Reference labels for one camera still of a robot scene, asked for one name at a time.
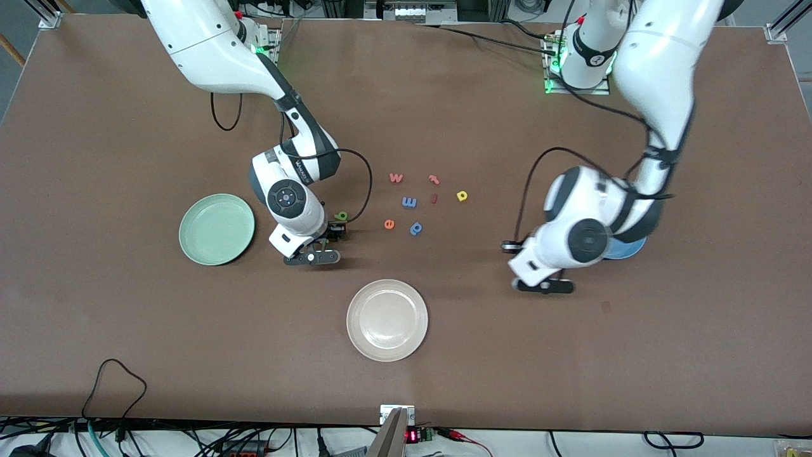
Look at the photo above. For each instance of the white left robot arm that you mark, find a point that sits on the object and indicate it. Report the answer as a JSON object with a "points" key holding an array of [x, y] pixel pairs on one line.
{"points": [[660, 57]]}

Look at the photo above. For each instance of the blue plate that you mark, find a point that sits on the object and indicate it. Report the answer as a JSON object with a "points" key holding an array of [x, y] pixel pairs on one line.
{"points": [[625, 251]]}

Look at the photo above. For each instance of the small red display module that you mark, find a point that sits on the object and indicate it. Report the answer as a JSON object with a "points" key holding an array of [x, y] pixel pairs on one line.
{"points": [[412, 436]]}

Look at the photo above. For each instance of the blue foam letter p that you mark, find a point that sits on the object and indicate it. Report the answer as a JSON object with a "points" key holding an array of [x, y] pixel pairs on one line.
{"points": [[415, 228]]}

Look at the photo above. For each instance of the silver framed device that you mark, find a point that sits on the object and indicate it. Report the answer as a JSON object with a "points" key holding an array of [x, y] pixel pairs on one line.
{"points": [[419, 14]]}

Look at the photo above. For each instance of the blue foam letter m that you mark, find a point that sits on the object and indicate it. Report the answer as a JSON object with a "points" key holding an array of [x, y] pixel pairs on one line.
{"points": [[409, 202]]}

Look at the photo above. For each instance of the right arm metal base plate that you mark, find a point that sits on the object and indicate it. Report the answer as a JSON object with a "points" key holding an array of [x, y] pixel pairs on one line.
{"points": [[275, 44]]}

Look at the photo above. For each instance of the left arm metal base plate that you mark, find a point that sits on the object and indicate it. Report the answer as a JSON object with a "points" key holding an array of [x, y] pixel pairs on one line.
{"points": [[571, 91]]}

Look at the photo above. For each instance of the black box red ports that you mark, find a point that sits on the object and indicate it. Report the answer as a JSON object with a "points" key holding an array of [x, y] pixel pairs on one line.
{"points": [[244, 452]]}

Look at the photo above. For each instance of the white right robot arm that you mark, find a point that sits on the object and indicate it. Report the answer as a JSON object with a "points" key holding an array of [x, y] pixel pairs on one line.
{"points": [[209, 44]]}

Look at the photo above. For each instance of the light green plate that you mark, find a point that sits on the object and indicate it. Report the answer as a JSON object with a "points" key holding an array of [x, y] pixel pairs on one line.
{"points": [[216, 230]]}

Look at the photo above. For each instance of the white mounting bracket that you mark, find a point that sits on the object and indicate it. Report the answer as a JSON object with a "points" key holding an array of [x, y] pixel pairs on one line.
{"points": [[410, 416]]}

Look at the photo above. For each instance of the red and black leads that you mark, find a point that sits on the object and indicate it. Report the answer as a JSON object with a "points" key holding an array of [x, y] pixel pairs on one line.
{"points": [[453, 434]]}

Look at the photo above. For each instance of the grey metal camera mount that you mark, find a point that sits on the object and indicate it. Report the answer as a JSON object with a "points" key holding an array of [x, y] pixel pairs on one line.
{"points": [[390, 441]]}

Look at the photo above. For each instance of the beige plate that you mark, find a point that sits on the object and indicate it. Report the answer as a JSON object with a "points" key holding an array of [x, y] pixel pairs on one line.
{"points": [[387, 320]]}

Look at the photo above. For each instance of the metal table corner bracket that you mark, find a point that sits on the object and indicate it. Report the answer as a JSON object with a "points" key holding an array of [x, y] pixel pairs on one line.
{"points": [[775, 33], [51, 21]]}

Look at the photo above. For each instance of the brown wooden rod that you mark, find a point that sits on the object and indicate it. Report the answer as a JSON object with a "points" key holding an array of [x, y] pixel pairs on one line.
{"points": [[13, 51]]}

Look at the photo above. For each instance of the green foam letter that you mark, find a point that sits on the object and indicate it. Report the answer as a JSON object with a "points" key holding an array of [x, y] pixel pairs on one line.
{"points": [[341, 217]]}

